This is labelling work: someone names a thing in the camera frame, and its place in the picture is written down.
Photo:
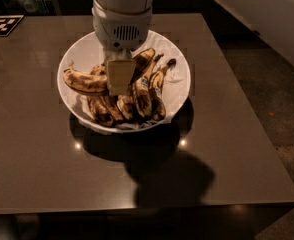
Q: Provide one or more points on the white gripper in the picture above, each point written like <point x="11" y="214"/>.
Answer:
<point x="120" y="29"/>

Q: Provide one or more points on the long spotted top banana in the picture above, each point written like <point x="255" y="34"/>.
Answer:
<point x="95" y="85"/>

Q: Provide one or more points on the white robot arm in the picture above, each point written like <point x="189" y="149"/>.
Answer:
<point x="121" y="27"/>

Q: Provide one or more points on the spotted banana back left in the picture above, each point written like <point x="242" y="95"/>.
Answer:
<point x="98" y="69"/>

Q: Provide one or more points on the spotted banana centre right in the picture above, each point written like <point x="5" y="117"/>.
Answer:
<point x="140" y="90"/>

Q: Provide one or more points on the spotted banana lower left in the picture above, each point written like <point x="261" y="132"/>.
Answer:
<point x="99" y="111"/>

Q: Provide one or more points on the white bowl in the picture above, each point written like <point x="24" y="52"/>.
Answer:
<point x="83" y="50"/>

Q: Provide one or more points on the spotted banana far right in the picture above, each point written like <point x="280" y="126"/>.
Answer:
<point x="155" y="90"/>

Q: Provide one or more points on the black white marker tag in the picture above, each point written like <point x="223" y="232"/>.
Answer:
<point x="8" y="23"/>

